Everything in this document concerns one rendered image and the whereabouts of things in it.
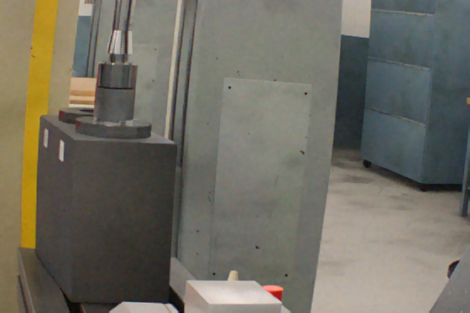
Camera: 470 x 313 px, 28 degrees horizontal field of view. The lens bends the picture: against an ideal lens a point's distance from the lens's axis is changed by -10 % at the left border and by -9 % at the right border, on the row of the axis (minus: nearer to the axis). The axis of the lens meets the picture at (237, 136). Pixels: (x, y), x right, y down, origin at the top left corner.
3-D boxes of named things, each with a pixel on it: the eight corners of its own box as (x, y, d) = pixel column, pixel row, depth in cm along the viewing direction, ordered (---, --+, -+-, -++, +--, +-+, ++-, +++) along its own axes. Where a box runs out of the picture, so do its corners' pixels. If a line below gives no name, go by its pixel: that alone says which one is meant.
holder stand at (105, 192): (70, 303, 104) (74, 127, 102) (33, 253, 124) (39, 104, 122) (169, 305, 109) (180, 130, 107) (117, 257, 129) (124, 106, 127)
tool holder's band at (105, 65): (94, 68, 111) (95, 59, 110) (133, 70, 112) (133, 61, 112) (101, 71, 106) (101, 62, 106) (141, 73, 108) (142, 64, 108)
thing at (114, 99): (90, 116, 111) (94, 68, 111) (128, 118, 113) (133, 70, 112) (96, 122, 107) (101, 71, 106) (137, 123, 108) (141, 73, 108)
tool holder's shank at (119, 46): (102, 60, 110) (113, -34, 109) (128, 61, 111) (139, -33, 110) (107, 62, 107) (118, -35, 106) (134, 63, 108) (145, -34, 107)
